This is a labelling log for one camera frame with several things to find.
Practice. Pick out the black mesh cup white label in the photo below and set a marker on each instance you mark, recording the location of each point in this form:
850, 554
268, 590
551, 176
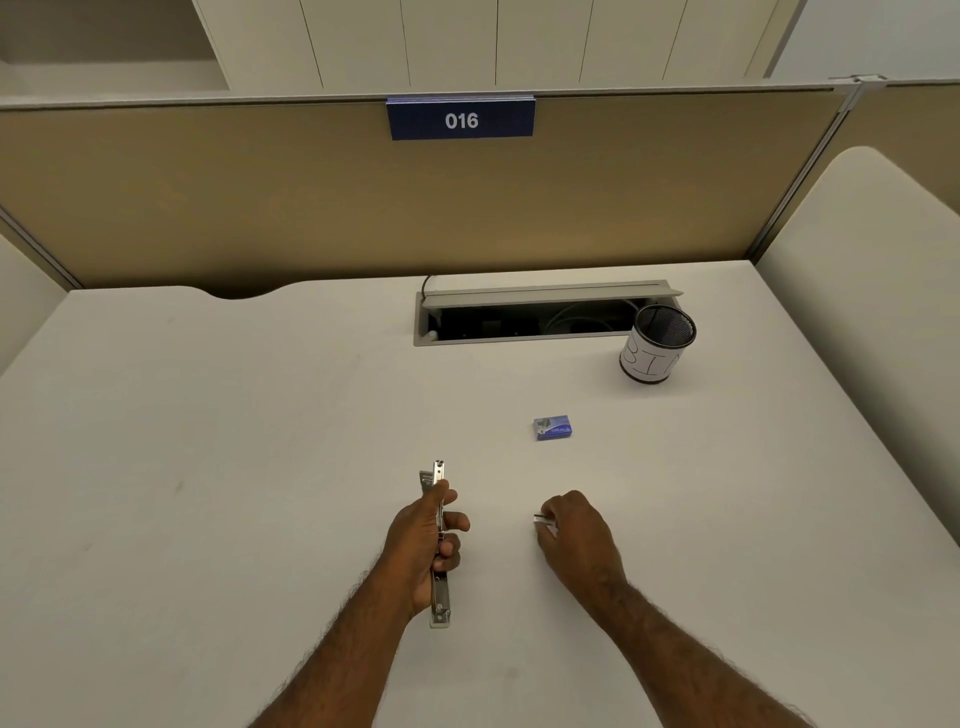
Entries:
649, 364

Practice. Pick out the person's right hand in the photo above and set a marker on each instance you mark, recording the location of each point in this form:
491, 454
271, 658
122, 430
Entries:
585, 544

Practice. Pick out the person's right forearm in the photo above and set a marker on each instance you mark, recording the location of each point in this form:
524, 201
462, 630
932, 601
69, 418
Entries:
697, 667

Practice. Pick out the grey partition post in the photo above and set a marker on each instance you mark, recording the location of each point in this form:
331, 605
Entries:
802, 172
41, 251

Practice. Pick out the white open shelf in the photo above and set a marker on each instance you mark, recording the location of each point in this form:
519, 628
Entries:
97, 37

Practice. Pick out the blue number sign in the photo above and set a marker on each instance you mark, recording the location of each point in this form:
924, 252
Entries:
461, 120

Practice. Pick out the person's left hand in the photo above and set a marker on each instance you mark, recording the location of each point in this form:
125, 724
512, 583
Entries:
412, 547

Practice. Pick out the silver metal stapler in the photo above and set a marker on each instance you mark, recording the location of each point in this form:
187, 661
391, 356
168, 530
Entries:
440, 600

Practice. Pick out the white panelled cabinet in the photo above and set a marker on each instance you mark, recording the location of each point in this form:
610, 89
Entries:
487, 37

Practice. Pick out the person's left forearm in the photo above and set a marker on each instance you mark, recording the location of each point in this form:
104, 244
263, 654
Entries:
337, 667

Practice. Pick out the white rounded side divider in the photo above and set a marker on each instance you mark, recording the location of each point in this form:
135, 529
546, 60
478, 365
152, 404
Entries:
877, 315
26, 300

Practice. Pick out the blue staples box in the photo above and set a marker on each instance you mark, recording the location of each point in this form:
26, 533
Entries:
553, 429

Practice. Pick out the beige partition panel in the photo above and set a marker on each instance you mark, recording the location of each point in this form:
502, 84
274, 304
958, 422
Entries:
915, 127
225, 202

